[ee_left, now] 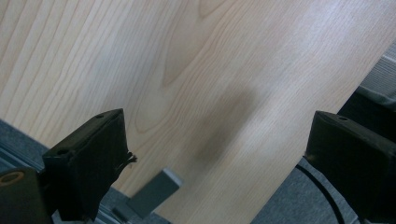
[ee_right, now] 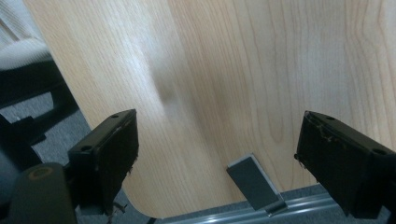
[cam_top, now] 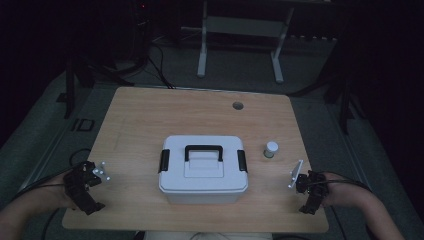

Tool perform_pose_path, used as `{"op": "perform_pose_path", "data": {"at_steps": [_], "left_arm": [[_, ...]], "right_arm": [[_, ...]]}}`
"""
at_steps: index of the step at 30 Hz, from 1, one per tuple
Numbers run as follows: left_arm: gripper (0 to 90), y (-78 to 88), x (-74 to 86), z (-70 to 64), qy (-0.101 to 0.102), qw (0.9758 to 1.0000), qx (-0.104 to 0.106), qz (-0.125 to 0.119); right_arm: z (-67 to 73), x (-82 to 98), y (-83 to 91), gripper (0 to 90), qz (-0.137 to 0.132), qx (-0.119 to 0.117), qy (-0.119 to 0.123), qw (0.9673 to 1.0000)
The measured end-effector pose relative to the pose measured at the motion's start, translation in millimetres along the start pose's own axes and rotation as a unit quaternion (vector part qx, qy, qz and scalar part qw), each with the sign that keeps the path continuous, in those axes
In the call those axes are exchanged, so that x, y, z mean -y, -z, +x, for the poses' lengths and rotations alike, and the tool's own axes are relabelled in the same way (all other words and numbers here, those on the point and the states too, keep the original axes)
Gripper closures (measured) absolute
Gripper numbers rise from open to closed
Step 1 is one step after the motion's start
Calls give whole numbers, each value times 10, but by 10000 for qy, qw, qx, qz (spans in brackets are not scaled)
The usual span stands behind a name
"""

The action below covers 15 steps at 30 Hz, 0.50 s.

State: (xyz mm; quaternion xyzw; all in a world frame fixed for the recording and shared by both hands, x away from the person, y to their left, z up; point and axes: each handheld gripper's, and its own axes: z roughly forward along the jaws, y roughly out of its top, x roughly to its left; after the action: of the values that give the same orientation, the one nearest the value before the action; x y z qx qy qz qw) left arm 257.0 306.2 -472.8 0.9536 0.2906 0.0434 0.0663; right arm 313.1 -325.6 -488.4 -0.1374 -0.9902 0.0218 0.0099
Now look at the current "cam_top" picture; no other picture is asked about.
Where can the person's left hand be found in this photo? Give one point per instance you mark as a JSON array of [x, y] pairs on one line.
[[60, 196]]

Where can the black tripod stand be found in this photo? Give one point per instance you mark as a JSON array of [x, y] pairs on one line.
[[345, 106], [70, 90]]

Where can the white metal stand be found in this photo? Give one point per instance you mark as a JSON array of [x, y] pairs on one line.
[[245, 26]]

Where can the small white-capped bottle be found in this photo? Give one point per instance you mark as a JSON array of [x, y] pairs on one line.
[[271, 148]]

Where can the black square floor bracket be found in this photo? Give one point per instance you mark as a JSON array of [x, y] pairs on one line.
[[85, 125]]

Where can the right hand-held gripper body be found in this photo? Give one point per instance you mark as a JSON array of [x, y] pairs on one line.
[[311, 185]]

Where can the person's right hand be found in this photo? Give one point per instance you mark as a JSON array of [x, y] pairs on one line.
[[338, 193]]

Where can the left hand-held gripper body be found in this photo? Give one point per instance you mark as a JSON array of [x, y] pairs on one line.
[[81, 178]]

